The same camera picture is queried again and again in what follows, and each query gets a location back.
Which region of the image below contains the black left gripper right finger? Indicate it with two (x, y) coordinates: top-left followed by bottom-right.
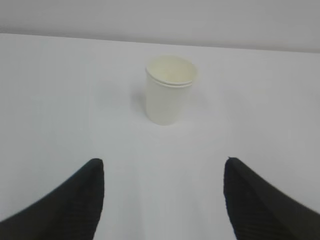
(223, 157), (320, 240)

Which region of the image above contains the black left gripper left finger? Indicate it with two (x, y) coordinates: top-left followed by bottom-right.
(0, 158), (104, 240)

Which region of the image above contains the white paper cup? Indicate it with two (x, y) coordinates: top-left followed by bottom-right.
(145, 55), (198, 126)

